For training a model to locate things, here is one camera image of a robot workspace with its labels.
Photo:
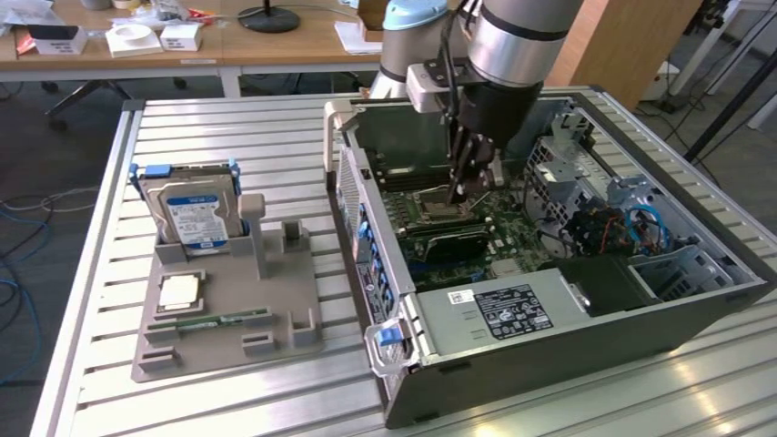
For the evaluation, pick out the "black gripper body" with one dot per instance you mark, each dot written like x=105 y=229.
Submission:
x=498 y=109

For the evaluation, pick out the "Nvidia graphics card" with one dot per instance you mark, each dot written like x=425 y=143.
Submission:
x=455 y=248

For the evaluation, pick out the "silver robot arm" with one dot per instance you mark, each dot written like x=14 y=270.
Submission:
x=522 y=41

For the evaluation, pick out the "CPU socket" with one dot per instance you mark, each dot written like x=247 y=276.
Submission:
x=434 y=207

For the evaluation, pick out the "silver perforated disk bay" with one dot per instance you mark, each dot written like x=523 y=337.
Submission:
x=565 y=182

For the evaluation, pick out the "RAM stick with black chips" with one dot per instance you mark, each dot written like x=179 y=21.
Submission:
x=446 y=227

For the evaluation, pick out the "green motherboard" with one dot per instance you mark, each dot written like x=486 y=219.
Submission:
x=517 y=236

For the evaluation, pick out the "blue expansion slot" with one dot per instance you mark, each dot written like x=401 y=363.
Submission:
x=417 y=265

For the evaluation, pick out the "wooden cabinet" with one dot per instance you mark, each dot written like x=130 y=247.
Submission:
x=638 y=45

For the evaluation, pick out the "white paper stack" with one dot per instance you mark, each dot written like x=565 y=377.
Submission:
x=358 y=41

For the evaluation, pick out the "white floor device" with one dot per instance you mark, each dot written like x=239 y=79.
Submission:
x=662 y=82

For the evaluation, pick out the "brown cardboard box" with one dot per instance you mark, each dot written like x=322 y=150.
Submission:
x=373 y=16

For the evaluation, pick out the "grey power supply unit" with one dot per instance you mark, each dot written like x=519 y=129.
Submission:
x=450 y=323

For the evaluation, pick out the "wooden desk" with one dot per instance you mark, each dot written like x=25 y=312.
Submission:
x=91 y=61
x=305 y=45

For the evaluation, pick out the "black stand pole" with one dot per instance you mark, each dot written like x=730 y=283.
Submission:
x=729 y=104

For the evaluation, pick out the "open black PC case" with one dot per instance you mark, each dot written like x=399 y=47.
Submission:
x=547 y=355

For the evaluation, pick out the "black lamp base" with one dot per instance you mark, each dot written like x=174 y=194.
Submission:
x=270 y=22

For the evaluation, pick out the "hard disk in blue carrier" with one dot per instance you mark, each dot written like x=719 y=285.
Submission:
x=191 y=214

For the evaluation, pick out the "grey parts rack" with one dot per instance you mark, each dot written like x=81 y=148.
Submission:
x=237 y=296

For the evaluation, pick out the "green RAM stick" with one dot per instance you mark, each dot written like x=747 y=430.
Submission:
x=213 y=319

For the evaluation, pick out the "silver CPU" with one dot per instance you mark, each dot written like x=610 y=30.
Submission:
x=179 y=293

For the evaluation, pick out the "white labelled box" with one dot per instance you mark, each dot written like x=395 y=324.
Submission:
x=182 y=37

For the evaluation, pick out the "white box with tape roll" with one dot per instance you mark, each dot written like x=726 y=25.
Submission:
x=134 y=42

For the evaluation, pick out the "black office chair base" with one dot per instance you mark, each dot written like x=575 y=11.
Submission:
x=86 y=98

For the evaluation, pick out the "white box with black lid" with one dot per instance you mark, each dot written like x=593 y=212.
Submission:
x=59 y=40

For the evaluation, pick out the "crumpled white paper pile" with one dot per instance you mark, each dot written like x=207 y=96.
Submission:
x=27 y=11

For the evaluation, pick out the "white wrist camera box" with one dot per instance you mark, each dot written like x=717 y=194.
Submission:
x=429 y=88

